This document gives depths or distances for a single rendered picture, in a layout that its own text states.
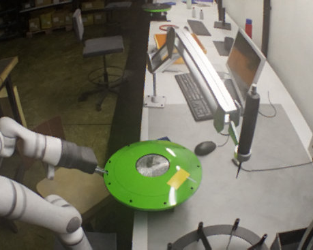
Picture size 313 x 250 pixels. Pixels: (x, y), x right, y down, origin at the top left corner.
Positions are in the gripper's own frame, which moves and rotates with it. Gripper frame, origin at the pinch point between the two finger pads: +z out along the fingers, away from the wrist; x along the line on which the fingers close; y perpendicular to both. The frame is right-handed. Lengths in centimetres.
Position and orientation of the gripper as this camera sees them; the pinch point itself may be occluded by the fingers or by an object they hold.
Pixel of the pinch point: (107, 172)
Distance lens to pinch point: 89.2
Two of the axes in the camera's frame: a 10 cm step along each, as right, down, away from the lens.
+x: -4.0, -5.3, 7.5
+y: 4.9, -8.1, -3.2
